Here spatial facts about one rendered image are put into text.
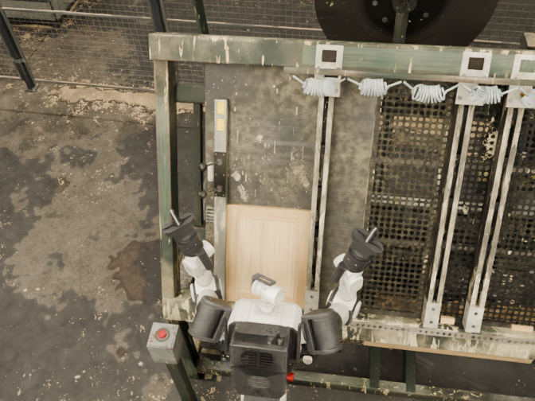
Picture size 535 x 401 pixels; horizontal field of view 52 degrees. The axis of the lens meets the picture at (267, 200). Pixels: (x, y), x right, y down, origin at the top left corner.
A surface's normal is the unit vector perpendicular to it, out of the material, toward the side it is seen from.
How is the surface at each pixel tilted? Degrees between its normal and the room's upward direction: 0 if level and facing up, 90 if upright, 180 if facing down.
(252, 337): 23
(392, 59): 60
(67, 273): 0
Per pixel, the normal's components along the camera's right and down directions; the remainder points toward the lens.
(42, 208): -0.04, -0.63
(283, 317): 0.02, -0.88
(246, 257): -0.14, 0.34
